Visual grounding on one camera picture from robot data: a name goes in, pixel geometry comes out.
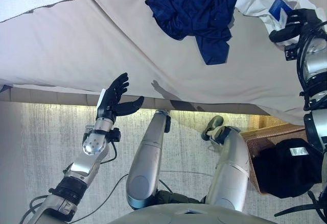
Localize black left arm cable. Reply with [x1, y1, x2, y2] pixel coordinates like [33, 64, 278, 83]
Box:
[19, 141, 118, 222]

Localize large bed, beige cover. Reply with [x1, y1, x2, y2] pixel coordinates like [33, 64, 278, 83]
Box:
[0, 0, 327, 127]

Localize thin grey floor cable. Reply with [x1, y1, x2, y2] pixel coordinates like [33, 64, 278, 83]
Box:
[76, 169, 216, 222]

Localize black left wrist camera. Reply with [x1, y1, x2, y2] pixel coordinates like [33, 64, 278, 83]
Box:
[109, 128, 122, 142]

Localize dark blue garment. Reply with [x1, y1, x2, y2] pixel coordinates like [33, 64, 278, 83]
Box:
[144, 0, 239, 66]

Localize grey robot torso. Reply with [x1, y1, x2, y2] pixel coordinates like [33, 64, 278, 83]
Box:
[107, 190, 272, 224]

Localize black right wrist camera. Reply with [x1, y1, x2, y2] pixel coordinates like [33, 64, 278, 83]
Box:
[284, 44, 299, 62]

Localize brown wicker basket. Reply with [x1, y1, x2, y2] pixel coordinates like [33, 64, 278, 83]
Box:
[239, 123, 324, 197]

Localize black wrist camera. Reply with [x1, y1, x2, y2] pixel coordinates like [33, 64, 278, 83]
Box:
[284, 44, 299, 62]
[109, 128, 122, 142]

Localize white garment with blue tag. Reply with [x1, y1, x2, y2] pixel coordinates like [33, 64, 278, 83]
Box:
[221, 0, 318, 48]

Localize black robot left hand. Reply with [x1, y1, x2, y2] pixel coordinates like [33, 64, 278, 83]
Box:
[96, 72, 145, 122]

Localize black garment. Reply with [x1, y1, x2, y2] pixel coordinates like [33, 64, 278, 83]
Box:
[252, 138, 324, 200]

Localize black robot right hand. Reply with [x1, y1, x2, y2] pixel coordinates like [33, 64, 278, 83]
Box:
[269, 8, 323, 47]

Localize grey striped area rug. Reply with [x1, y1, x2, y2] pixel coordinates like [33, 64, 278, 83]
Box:
[19, 101, 327, 224]

